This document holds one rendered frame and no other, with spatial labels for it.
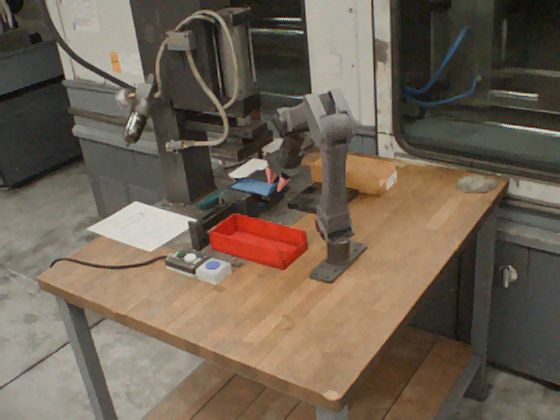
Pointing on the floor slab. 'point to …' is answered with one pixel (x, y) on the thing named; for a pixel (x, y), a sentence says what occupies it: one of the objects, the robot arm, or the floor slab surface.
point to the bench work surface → (304, 314)
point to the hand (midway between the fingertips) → (275, 185)
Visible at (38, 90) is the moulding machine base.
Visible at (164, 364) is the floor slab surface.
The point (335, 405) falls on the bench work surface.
